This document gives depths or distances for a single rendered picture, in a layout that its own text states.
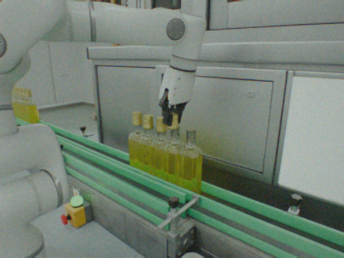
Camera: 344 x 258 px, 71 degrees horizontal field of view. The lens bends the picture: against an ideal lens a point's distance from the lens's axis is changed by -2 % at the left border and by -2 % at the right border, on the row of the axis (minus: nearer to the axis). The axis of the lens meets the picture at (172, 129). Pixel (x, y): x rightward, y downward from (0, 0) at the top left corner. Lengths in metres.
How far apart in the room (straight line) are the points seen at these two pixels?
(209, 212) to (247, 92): 0.37
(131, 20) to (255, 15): 0.39
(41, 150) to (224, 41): 0.58
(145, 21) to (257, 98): 0.39
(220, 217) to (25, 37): 0.62
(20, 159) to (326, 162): 0.71
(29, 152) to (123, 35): 0.31
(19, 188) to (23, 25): 0.31
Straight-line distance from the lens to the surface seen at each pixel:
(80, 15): 0.57
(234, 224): 0.72
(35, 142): 0.57
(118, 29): 0.56
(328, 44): 0.70
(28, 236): 0.61
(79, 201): 0.98
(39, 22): 0.50
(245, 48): 0.76
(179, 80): 0.66
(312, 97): 0.71
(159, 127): 0.78
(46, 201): 0.59
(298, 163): 0.76
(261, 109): 0.75
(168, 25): 0.56
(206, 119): 0.84
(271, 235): 0.68
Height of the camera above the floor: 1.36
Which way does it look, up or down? 17 degrees down
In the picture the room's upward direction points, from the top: straight up
